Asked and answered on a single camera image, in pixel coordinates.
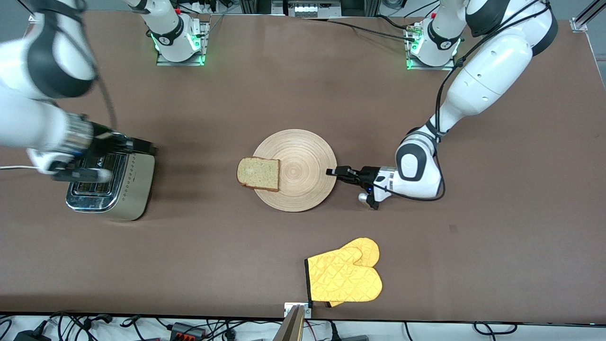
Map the round wooden plate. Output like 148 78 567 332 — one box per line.
252 129 338 213

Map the brown bread slice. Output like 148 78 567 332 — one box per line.
236 156 281 193

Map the silver two-slot toaster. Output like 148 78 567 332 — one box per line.
65 151 156 222

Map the yellow quilted oven mitt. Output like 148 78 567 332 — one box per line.
304 237 383 309

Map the white power strip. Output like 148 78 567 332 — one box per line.
283 0 342 18

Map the orange black connector block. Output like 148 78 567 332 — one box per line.
169 322 205 341

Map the black power adapter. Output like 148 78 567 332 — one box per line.
13 322 52 341

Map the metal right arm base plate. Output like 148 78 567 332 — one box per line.
156 19 210 67

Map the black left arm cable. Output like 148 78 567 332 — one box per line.
374 0 553 202

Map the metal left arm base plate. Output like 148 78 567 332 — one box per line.
406 21 456 72

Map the black cable on table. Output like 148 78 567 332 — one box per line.
303 15 418 41

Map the aluminium camera post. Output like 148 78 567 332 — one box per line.
272 303 312 341

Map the black cable loop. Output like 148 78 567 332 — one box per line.
474 322 510 337

